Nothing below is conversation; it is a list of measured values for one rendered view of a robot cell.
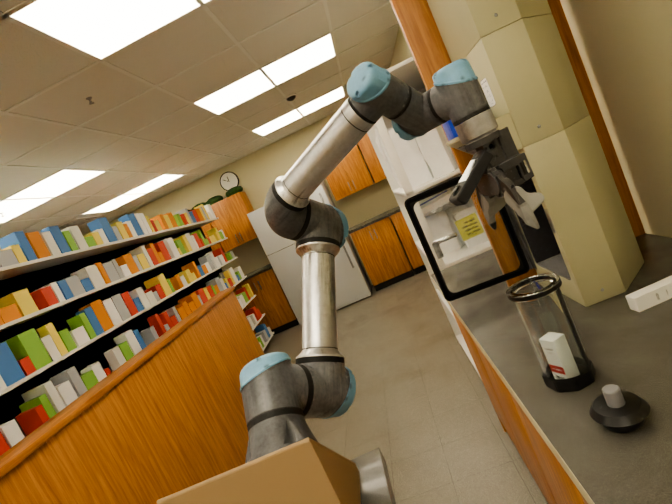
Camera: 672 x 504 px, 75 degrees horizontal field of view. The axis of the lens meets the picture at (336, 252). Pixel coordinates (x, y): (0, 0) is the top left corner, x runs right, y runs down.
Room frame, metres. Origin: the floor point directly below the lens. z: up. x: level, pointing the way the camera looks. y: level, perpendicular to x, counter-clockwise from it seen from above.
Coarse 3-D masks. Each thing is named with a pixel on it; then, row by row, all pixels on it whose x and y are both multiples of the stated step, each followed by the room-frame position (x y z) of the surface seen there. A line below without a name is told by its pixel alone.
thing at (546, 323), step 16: (512, 288) 0.90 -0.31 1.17; (528, 288) 0.91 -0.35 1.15; (544, 288) 0.83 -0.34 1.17; (528, 304) 0.84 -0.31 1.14; (544, 304) 0.83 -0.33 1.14; (560, 304) 0.83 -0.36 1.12; (528, 320) 0.86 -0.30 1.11; (544, 320) 0.83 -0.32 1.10; (560, 320) 0.83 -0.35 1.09; (528, 336) 0.88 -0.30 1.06; (544, 336) 0.84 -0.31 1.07; (560, 336) 0.83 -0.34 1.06; (544, 352) 0.85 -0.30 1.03; (560, 352) 0.83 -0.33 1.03; (576, 352) 0.83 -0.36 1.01; (544, 368) 0.87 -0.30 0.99; (560, 368) 0.84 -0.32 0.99; (576, 368) 0.83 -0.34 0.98
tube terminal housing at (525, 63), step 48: (480, 48) 1.17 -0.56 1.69; (528, 48) 1.13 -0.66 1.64; (528, 96) 1.13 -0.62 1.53; (576, 96) 1.22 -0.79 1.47; (528, 144) 1.14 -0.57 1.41; (576, 144) 1.15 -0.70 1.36; (576, 192) 1.13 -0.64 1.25; (576, 240) 1.14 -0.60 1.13; (624, 240) 1.20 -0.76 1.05; (576, 288) 1.16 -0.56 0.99; (624, 288) 1.13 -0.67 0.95
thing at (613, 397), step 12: (612, 384) 0.71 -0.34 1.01; (600, 396) 0.73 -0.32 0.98; (612, 396) 0.69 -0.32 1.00; (624, 396) 0.71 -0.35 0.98; (636, 396) 0.69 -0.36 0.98; (600, 408) 0.70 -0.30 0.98; (612, 408) 0.69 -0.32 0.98; (624, 408) 0.68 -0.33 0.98; (636, 408) 0.67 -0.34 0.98; (648, 408) 0.67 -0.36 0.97; (600, 420) 0.69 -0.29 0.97; (612, 420) 0.67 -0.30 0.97; (624, 420) 0.66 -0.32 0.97; (636, 420) 0.66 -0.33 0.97; (624, 432) 0.67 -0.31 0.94
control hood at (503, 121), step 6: (498, 120) 1.15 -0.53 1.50; (504, 120) 1.14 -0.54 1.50; (510, 120) 1.14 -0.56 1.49; (498, 126) 1.15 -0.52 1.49; (504, 126) 1.14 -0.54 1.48; (510, 126) 1.14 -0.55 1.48; (510, 132) 1.14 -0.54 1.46; (516, 132) 1.14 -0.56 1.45; (456, 138) 1.30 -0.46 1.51; (516, 138) 1.14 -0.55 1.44; (450, 144) 1.42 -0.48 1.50; (456, 144) 1.38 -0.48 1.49; (462, 144) 1.33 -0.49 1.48; (516, 144) 1.14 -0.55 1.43; (462, 150) 1.45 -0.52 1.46
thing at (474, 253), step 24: (432, 216) 1.50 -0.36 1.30; (456, 216) 1.48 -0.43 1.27; (480, 216) 1.47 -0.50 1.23; (432, 240) 1.51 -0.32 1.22; (456, 240) 1.49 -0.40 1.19; (480, 240) 1.48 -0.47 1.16; (504, 240) 1.46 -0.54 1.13; (456, 264) 1.50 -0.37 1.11; (480, 264) 1.48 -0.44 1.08; (504, 264) 1.47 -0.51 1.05; (456, 288) 1.51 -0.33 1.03
